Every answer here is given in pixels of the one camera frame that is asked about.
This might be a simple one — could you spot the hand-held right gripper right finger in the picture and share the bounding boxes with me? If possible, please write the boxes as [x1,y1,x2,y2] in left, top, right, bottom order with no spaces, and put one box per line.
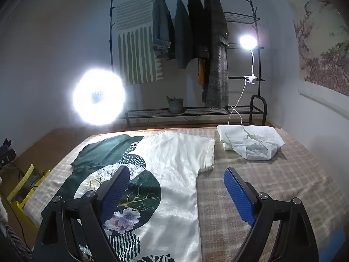
[224,167,319,262]

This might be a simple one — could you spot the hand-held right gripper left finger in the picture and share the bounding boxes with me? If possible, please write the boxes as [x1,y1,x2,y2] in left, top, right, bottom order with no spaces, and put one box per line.
[32,165,130,262]

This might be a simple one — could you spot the green and white printed shirt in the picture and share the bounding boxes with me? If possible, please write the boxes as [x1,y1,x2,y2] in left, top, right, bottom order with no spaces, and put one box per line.
[64,131,216,262]

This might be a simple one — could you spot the folded white clothes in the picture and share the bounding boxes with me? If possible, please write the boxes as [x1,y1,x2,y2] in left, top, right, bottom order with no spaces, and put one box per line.
[217,125,285,161]

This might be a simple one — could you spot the black metal clothes rack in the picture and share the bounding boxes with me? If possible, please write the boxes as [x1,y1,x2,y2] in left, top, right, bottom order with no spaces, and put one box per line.
[109,0,266,127]

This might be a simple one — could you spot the beige plaid blanket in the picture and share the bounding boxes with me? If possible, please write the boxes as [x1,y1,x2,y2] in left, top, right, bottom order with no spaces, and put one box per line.
[24,127,347,262]

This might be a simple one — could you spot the yellow edged bag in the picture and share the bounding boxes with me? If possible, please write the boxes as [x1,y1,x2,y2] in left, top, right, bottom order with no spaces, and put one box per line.
[7,164,51,210]

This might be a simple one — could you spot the blue cloth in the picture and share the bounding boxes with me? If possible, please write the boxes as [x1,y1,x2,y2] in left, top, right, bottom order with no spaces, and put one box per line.
[319,228,345,262]

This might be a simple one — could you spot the potted plant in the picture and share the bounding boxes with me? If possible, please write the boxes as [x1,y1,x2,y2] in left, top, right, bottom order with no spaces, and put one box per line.
[166,95,184,114]

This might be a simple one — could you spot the person's fuzzy cream jacket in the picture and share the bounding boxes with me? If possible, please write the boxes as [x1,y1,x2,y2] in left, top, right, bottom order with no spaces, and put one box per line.
[0,177,9,224]

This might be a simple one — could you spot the black box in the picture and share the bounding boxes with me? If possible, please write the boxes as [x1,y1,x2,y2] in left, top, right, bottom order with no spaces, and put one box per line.
[0,139,17,170]

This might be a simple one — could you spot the person's grey striped clothing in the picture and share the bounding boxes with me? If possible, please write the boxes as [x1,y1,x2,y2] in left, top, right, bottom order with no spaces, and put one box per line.
[0,221,33,262]

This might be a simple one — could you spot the long plaid coat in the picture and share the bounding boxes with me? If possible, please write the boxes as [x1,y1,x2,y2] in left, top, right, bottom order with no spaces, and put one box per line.
[202,0,229,109]

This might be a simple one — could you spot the orange garment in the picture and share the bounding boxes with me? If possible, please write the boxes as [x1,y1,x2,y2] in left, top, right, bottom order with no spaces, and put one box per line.
[198,58,205,86]

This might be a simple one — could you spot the white clip lamp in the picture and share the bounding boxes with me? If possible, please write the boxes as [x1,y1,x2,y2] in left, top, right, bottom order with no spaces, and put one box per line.
[239,34,259,85]

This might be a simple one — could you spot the grey jacket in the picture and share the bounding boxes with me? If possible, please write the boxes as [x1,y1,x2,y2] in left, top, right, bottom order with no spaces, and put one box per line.
[174,0,195,70]

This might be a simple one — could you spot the blue denim jacket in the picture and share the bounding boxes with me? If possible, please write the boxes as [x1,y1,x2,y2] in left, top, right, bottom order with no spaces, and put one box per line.
[152,0,176,60]

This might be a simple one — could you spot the black jacket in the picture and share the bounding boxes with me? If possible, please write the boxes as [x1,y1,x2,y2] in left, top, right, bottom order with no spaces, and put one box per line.
[188,0,212,59]

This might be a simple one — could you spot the black metal rail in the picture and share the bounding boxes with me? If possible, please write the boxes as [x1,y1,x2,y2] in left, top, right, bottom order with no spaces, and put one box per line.
[250,95,268,126]

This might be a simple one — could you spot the ring light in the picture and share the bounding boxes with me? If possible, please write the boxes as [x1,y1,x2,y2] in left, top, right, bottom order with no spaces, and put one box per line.
[71,68,126,126]

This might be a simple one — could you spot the white lamp cable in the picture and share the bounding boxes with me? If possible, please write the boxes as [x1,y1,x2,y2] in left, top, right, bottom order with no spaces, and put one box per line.
[228,83,250,127]

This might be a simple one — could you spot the green striped wall cloth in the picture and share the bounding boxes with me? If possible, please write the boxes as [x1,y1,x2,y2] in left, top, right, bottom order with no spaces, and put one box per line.
[116,0,164,86]

